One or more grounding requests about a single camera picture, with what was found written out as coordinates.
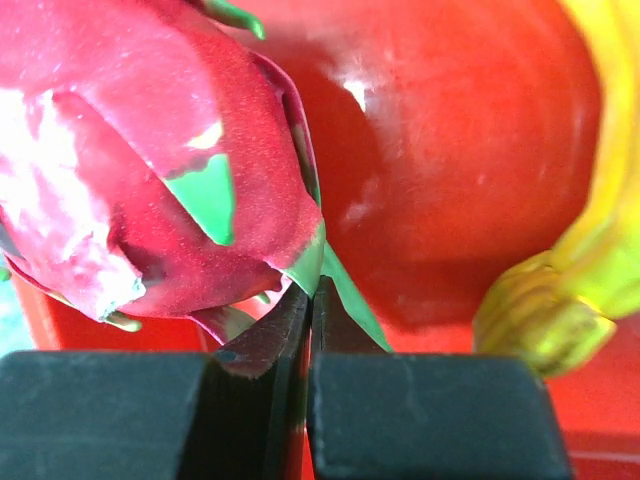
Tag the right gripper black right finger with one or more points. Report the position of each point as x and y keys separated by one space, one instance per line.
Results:
x=332 y=328

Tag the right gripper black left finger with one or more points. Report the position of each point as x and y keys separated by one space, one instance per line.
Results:
x=276 y=336

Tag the pink dragon fruit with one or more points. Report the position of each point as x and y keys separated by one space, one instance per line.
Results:
x=153 y=166

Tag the yellow banana bunch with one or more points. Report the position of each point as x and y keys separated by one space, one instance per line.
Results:
x=557 y=309

